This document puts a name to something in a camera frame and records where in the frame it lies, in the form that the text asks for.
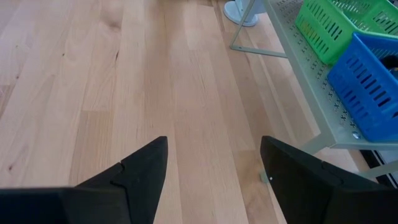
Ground green plastic basket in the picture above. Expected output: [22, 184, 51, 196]
[294, 0, 398, 66]

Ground blue plastic basket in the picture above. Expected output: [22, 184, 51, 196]
[326, 32, 398, 143]

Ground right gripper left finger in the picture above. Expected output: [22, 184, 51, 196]
[74, 136, 169, 224]

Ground green perforated metal shelf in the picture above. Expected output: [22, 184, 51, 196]
[229, 0, 398, 184]

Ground white desk lamp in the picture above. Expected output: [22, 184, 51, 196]
[223, 0, 267, 27]

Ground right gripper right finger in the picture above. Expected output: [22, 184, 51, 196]
[260, 135, 389, 224]

